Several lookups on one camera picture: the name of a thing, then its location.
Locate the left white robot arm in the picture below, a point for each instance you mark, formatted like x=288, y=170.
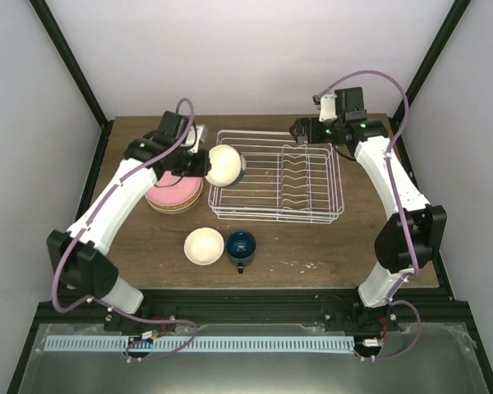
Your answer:
x=82, y=270

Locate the light blue slotted strip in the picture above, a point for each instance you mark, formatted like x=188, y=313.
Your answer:
x=214, y=344

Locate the pink plate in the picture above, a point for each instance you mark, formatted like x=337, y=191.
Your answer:
x=173, y=190

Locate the left black frame post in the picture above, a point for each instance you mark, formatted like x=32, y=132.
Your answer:
x=52, y=28

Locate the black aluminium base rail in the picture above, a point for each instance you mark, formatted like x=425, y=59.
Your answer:
x=336, y=310

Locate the beige plate stack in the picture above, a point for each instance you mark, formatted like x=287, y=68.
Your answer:
x=179, y=208

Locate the metal front sheet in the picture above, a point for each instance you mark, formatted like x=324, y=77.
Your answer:
x=427, y=358

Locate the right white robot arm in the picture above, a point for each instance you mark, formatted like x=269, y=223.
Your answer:
x=414, y=229

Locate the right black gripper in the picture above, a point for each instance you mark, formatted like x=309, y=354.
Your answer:
x=300, y=125

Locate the dark blue mug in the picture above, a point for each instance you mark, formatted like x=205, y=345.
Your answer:
x=240, y=247

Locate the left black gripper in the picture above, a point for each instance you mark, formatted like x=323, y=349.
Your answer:
x=202, y=167

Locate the cream and blue bowl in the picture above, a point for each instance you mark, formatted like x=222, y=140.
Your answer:
x=227, y=166

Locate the cream shallow bowl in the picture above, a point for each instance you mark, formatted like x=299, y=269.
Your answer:
x=203, y=246

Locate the white wire dish rack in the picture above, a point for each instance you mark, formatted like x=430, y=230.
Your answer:
x=282, y=182

